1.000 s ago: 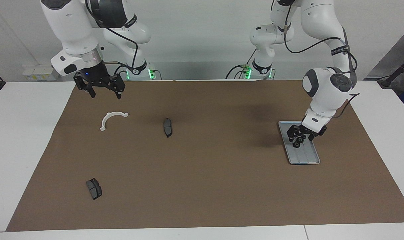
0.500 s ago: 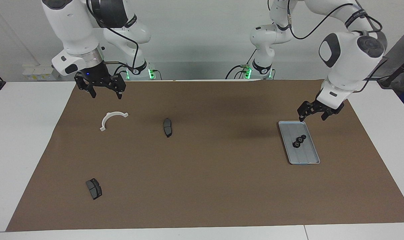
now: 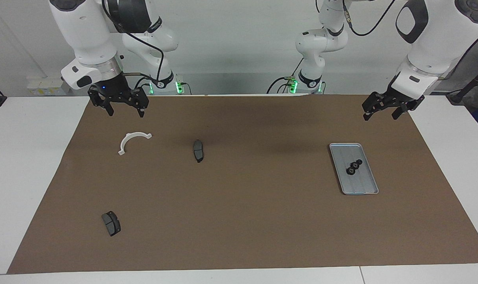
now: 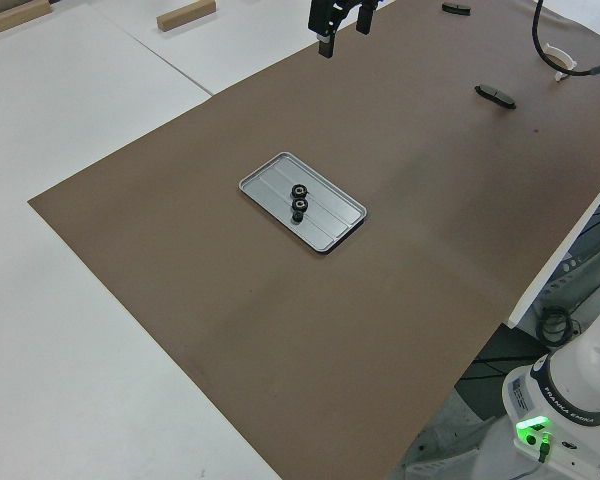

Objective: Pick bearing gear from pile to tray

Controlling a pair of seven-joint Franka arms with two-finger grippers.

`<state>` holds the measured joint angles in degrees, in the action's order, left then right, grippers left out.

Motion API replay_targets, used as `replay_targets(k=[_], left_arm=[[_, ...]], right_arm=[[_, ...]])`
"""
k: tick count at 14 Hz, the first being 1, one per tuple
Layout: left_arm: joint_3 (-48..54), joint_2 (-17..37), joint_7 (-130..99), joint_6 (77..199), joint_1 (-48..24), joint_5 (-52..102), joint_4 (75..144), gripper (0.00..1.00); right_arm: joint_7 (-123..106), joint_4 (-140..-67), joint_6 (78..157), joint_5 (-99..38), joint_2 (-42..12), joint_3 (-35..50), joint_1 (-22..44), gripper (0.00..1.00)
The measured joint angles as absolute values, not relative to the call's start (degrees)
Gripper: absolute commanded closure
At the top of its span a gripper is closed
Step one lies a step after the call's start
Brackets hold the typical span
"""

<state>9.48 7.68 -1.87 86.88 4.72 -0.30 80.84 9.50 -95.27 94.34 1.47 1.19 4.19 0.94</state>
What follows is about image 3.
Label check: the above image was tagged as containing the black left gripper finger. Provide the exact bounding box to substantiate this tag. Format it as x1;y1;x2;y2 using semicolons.
392;106;412;120
361;93;384;121

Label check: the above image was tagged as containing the silver metal tray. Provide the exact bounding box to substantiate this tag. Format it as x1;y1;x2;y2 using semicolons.
329;143;380;196

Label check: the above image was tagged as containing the black stand pole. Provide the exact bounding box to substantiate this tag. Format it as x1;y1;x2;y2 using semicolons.
446;63;478;105

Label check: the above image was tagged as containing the brown table mat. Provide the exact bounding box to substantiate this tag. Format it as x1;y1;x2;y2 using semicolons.
7;94;478;275

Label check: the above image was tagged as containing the white curved plastic bracket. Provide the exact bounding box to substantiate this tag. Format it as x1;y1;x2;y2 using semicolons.
118;132;153;156

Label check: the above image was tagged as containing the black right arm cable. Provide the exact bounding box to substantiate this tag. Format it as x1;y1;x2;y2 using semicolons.
103;0;164;89

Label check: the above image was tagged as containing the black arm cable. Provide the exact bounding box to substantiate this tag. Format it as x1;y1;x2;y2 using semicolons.
103;0;164;89
341;0;478;79

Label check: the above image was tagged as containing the white wall socket box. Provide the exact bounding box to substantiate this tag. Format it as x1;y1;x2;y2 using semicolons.
26;76;70;96

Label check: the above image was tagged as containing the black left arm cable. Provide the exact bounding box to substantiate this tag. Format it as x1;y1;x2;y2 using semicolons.
341;0;478;79

